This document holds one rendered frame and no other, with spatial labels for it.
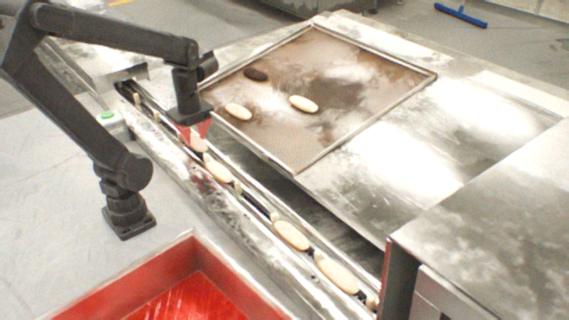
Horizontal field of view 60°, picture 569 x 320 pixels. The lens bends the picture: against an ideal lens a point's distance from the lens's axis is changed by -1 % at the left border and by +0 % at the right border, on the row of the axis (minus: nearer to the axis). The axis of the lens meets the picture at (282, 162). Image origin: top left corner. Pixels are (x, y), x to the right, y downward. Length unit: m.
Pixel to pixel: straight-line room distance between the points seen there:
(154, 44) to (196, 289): 0.49
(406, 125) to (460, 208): 0.80
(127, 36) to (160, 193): 0.40
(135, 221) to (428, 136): 0.69
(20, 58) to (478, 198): 0.67
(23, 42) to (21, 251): 0.51
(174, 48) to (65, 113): 0.29
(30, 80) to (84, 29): 0.13
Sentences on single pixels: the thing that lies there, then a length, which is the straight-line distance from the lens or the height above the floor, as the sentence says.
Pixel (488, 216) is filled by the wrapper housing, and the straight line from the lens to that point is 0.42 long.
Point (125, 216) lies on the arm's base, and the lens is 1.11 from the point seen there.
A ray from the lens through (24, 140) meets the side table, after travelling 1.57.
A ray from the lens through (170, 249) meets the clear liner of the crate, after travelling 0.93.
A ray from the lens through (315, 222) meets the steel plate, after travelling 1.09.
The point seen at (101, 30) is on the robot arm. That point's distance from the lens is 0.95.
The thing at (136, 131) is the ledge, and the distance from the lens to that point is 1.39.
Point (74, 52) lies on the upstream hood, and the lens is 1.82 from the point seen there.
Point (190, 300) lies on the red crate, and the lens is 0.97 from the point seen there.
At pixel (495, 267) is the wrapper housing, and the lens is 0.38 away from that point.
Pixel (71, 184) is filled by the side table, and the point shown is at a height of 0.82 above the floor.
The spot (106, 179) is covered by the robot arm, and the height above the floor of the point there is 0.94.
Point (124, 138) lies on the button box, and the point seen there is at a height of 0.84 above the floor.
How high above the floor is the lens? 1.57
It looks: 36 degrees down
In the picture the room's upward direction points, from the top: 2 degrees counter-clockwise
